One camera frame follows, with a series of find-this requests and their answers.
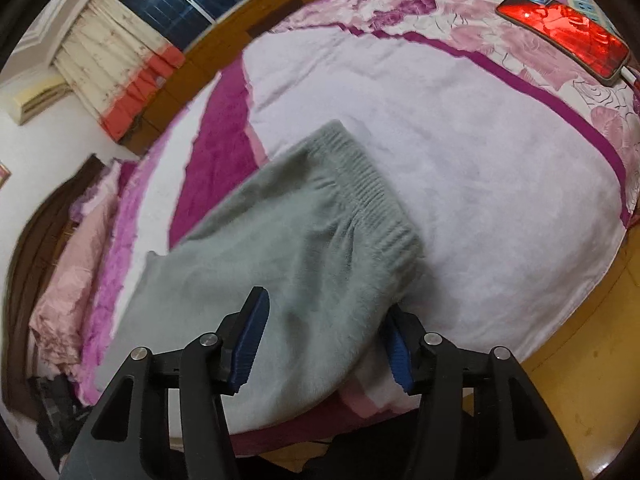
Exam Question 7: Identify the grey knitted pants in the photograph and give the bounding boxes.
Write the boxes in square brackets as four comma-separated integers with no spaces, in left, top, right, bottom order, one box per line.
[94,122,423,434]

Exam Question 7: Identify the white remote control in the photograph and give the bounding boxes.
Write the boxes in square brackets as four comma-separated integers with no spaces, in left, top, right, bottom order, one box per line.
[567,0,618,35]

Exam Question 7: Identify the white air conditioner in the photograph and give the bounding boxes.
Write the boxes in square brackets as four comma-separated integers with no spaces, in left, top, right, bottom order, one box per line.
[1,67,70,126]

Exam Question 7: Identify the orange and cream curtain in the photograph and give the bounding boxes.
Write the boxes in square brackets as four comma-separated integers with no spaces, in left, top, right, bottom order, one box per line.
[53,0,186,142]

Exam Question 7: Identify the purple pillow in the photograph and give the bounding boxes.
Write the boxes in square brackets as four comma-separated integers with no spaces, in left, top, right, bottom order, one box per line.
[68,158,138,223]

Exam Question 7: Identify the pink folded quilt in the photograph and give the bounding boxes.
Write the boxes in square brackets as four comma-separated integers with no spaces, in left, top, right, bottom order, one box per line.
[29,193,118,376]

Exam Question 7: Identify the wooden headboard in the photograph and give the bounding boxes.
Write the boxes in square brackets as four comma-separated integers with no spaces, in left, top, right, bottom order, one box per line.
[1,155,104,420]

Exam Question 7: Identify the smartphone with red screen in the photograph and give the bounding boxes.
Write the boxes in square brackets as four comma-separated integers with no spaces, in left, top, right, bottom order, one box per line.
[496,0,631,86]

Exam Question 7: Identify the purple and white bedspread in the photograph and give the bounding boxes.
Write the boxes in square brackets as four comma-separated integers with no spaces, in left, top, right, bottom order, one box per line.
[74,0,640,456]

